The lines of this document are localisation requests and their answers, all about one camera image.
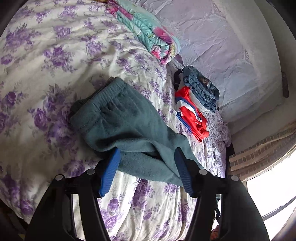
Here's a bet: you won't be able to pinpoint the beige checkered curtain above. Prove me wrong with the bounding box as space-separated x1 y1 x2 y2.
229 121 295 181

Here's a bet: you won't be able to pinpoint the red white blue garment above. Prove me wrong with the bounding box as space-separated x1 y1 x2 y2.
175 86 209 142

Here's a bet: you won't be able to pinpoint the teal fleece pants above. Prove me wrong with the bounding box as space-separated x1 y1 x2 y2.
69 77 197 186

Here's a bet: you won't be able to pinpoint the purple floral bedspread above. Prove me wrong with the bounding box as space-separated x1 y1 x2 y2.
0 0 232 241

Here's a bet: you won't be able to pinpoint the black folded garment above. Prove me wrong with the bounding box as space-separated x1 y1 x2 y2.
173 69 183 91

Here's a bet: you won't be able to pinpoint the folded teal pink floral quilt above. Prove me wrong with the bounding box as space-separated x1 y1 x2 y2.
106 1 181 64

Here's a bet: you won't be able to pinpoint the lavender lace headboard cover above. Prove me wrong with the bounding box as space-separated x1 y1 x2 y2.
136 0 285 123

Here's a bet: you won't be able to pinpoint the folded blue denim jeans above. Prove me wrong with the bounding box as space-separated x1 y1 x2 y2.
182 66 220 113

